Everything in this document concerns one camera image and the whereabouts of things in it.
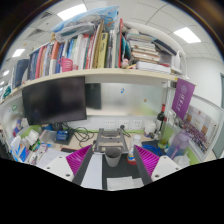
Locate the white round container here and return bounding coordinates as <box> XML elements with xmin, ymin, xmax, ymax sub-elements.
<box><xmin>143</xmin><ymin>119</ymin><xmax>158</xmax><ymax>136</ymax></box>

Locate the large white paper sheet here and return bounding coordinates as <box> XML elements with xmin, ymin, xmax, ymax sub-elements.
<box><xmin>80</xmin><ymin>152</ymin><xmax>104</xmax><ymax>191</ymax></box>

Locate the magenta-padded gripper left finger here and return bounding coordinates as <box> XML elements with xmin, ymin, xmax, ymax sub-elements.
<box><xmin>42</xmin><ymin>144</ymin><xmax>94</xmax><ymax>187</ymax></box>

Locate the blue and white tissue box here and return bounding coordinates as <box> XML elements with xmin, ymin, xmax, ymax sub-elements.
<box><xmin>9</xmin><ymin>134</ymin><xmax>31</xmax><ymax>163</ymax></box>

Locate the black computer monitor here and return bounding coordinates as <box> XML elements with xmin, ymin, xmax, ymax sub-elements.
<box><xmin>21</xmin><ymin>75</ymin><xmax>88</xmax><ymax>132</ymax></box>

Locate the grey metal laptop stand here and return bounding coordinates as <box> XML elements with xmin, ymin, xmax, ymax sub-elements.
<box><xmin>93</xmin><ymin>128</ymin><xmax>129</xmax><ymax>154</ymax></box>

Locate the blue electronics box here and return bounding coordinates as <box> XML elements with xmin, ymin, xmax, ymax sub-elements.
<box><xmin>54</xmin><ymin>129</ymin><xmax>70</xmax><ymax>143</ymax></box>

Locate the white wall socket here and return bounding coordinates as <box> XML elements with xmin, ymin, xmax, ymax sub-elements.
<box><xmin>103</xmin><ymin>119</ymin><xmax>117</xmax><ymax>130</ymax></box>
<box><xmin>118</xmin><ymin>119</ymin><xmax>130</xmax><ymax>130</ymax></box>
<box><xmin>132</xmin><ymin>119</ymin><xmax>144</xmax><ymax>130</ymax></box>

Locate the grey cup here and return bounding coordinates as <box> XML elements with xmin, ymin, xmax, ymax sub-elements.
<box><xmin>104</xmin><ymin>147</ymin><xmax>123</xmax><ymax>168</ymax></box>

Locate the black desk mat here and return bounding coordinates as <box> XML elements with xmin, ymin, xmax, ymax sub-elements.
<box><xmin>59</xmin><ymin>139</ymin><xmax>168</xmax><ymax>192</ymax></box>

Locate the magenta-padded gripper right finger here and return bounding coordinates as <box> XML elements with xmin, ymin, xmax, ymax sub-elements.
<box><xmin>133</xmin><ymin>144</ymin><xmax>192</xmax><ymax>187</ymax></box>

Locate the small white paper sheet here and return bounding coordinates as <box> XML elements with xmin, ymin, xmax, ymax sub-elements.
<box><xmin>106</xmin><ymin>175</ymin><xmax>145</xmax><ymax>192</ymax></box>

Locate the purple hanging banner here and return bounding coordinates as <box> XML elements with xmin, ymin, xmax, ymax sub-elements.
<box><xmin>170</xmin><ymin>77</ymin><xmax>197</xmax><ymax>121</ymax></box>

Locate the handwritten paper sheet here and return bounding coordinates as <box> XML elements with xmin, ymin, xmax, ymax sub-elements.
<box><xmin>35</xmin><ymin>147</ymin><xmax>73</xmax><ymax>169</ymax></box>

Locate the clear plastic box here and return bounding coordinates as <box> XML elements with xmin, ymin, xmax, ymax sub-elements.
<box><xmin>42</xmin><ymin>129</ymin><xmax>58</xmax><ymax>144</ymax></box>

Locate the dark wine bottle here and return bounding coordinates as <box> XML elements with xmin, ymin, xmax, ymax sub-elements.
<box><xmin>156</xmin><ymin>103</ymin><xmax>167</xmax><ymax>133</ymax></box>

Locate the blue coiled cable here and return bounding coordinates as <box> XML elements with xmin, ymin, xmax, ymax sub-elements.
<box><xmin>141</xmin><ymin>142</ymin><xmax>166</xmax><ymax>158</ymax></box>

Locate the black plugged power cable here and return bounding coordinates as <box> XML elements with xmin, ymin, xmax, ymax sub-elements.
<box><xmin>119</xmin><ymin>124</ymin><xmax>133</xmax><ymax>138</ymax></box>

